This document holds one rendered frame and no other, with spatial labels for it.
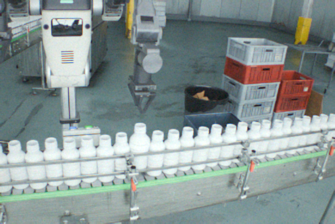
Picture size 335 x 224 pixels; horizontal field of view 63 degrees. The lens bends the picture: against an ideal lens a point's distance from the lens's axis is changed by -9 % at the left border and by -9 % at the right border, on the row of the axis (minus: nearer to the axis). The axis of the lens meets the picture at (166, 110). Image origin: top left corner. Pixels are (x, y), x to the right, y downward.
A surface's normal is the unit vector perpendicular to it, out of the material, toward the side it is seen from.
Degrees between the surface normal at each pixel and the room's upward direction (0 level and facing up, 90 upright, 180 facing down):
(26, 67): 91
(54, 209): 90
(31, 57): 90
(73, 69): 90
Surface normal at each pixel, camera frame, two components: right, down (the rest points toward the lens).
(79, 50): 0.32, 0.42
